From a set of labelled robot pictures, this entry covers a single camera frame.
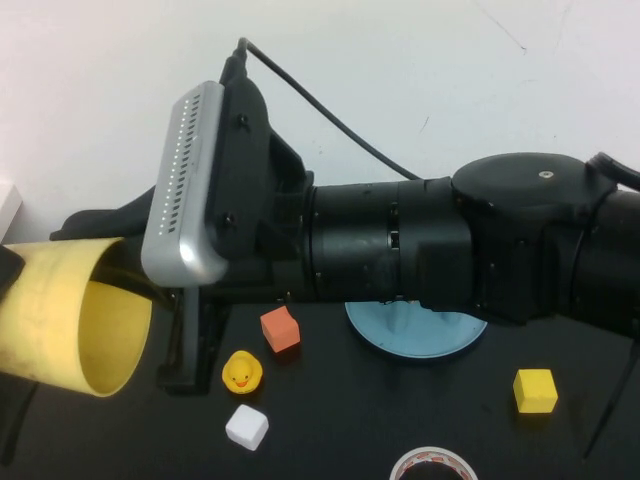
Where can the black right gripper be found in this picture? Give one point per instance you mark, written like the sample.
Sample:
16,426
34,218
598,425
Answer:
192,345

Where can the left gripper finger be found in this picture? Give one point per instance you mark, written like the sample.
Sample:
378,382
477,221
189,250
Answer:
9,270

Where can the yellow plastic cup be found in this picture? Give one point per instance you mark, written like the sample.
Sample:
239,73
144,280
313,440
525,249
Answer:
50,310

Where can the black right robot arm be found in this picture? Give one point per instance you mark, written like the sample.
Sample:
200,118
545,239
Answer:
500,240

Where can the blue cup stand with pegs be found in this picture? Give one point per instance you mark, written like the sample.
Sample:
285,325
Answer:
425,340

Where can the yellow rubber duck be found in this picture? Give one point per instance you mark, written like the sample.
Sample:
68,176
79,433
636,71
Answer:
241,375

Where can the orange foam cube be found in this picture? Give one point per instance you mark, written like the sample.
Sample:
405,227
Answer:
280,330

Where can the white foam cube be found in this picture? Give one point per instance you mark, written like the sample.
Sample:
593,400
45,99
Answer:
246,427

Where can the clear tape roll red print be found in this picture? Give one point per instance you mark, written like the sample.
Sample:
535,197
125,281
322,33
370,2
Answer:
400,462

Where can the yellow foam cube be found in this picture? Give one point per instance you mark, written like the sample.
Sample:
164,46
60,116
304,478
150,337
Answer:
535,392

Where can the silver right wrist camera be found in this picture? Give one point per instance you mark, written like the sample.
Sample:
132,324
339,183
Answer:
185,175

